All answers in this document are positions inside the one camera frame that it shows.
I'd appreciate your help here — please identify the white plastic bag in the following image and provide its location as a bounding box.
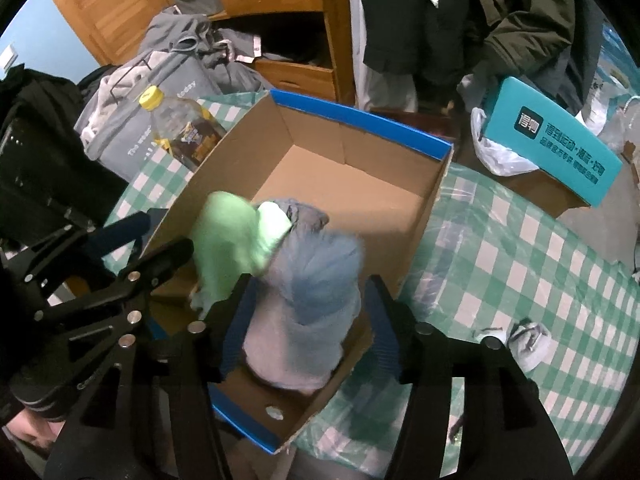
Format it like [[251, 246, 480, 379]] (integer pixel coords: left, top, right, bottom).
[[470, 107, 541, 177]]

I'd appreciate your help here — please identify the teal shoe box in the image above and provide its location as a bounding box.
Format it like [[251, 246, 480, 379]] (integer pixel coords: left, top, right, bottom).
[[484, 76, 624, 207]]

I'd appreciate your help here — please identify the person's left hand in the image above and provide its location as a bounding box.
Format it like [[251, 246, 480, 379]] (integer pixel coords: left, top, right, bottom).
[[1, 411, 57, 450]]

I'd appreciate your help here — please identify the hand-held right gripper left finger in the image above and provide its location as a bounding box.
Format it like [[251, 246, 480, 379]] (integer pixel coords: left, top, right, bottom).
[[45, 274, 258, 480]]

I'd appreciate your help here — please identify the white blue-striped sock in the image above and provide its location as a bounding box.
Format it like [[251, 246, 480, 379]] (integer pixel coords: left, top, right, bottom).
[[506, 320, 554, 372]]

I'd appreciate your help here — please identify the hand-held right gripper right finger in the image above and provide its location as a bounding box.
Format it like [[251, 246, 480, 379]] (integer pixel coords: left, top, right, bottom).
[[365, 274, 576, 480]]

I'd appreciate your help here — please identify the clear plastic bag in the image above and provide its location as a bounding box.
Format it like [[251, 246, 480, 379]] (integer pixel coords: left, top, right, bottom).
[[597, 95, 640, 153]]

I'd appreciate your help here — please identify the grey hoodie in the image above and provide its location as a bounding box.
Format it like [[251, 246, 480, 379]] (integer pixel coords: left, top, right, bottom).
[[135, 5, 273, 93]]

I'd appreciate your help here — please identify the grey tote bag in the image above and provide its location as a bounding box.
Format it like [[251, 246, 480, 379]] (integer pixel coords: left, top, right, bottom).
[[75, 52, 221, 181]]

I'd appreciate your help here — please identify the wooden wardrobe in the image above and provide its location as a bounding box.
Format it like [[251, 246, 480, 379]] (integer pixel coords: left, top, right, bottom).
[[45, 0, 356, 106]]

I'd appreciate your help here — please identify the black hanging jacket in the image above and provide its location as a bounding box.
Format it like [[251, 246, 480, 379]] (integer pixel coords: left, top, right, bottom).
[[360, 0, 501, 91]]

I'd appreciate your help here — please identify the dark grey cloth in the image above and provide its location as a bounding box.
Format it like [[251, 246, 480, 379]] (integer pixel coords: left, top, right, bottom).
[[272, 198, 331, 235]]

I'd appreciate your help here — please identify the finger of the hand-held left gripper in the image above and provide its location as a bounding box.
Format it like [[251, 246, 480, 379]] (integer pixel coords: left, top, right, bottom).
[[35, 237, 196, 341], [10, 209, 168, 288]]

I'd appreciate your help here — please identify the green checked tablecloth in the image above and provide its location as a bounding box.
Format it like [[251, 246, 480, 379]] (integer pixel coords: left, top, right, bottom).
[[102, 92, 640, 480]]

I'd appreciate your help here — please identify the navy hanging garment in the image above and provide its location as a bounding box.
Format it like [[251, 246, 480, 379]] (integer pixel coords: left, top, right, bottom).
[[550, 0, 607, 116]]

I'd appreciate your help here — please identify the light green cloth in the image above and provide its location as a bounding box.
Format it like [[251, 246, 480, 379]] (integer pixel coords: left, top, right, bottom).
[[189, 191, 293, 311]]

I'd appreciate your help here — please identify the olive green hanging jacket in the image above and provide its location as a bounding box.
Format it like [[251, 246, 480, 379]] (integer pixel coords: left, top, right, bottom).
[[470, 0, 591, 81]]

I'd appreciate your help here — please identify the blue plastic bag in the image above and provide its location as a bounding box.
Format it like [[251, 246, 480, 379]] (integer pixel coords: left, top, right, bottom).
[[595, 20, 640, 126]]

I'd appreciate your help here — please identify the blue-rimmed cardboard box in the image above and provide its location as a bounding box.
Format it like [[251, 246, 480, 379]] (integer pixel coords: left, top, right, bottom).
[[140, 89, 455, 453]]

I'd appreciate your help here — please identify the white hanging garment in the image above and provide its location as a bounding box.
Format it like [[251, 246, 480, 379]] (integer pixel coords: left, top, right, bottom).
[[345, 0, 418, 113]]

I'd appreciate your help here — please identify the black bag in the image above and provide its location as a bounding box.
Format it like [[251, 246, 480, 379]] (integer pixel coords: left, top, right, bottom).
[[0, 65, 131, 241]]

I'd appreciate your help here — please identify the long grey sock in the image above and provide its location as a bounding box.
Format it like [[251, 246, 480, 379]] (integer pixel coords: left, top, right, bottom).
[[242, 227, 362, 392]]

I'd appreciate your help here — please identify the wooden wardrobe drawer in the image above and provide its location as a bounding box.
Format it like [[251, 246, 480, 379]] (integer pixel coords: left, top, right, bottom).
[[255, 57, 336, 101]]

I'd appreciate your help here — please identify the yellow-capped plastic bottle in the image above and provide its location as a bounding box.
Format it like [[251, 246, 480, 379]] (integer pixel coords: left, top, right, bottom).
[[139, 86, 228, 171]]

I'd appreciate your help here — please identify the panelled wardrobe door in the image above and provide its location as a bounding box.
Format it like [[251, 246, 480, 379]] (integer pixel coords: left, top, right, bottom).
[[45, 0, 171, 66]]

